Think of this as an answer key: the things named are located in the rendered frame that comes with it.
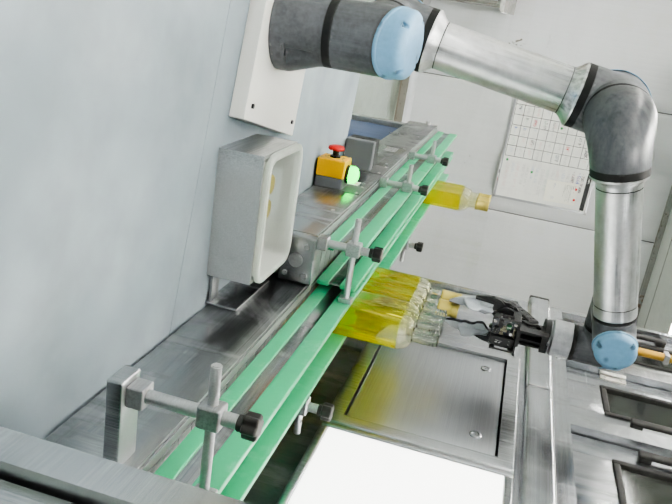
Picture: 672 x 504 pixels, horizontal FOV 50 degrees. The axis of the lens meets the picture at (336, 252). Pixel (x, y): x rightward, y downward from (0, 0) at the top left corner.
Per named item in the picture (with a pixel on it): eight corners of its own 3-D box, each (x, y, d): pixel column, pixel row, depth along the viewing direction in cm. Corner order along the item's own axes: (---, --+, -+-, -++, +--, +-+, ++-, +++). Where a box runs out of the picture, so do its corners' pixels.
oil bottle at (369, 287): (319, 305, 154) (418, 329, 150) (323, 280, 153) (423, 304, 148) (327, 296, 160) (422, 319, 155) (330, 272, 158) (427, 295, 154)
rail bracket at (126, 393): (55, 468, 82) (240, 527, 78) (58, 334, 77) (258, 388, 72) (80, 445, 87) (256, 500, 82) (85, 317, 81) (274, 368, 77)
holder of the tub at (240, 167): (203, 304, 125) (246, 315, 124) (218, 147, 116) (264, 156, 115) (241, 273, 141) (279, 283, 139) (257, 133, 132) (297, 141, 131)
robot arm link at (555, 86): (361, -12, 125) (671, 98, 118) (381, -19, 138) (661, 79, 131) (342, 56, 131) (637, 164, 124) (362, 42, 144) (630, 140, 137)
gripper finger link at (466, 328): (442, 326, 152) (487, 330, 150) (445, 316, 157) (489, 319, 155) (442, 340, 153) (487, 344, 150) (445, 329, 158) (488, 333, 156)
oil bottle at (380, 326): (303, 326, 144) (408, 353, 139) (307, 300, 142) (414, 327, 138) (311, 316, 149) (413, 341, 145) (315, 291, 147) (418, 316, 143)
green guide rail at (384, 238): (315, 283, 144) (354, 292, 142) (316, 278, 144) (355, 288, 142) (434, 150, 306) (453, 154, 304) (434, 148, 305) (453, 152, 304)
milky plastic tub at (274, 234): (208, 276, 123) (256, 288, 121) (221, 146, 116) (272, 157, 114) (246, 248, 139) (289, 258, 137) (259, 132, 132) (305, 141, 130)
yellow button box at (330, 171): (311, 184, 177) (341, 190, 176) (316, 154, 175) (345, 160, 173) (320, 179, 184) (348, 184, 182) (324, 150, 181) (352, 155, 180)
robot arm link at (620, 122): (666, 97, 108) (650, 376, 128) (658, 82, 118) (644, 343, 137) (584, 102, 112) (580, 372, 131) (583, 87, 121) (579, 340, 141)
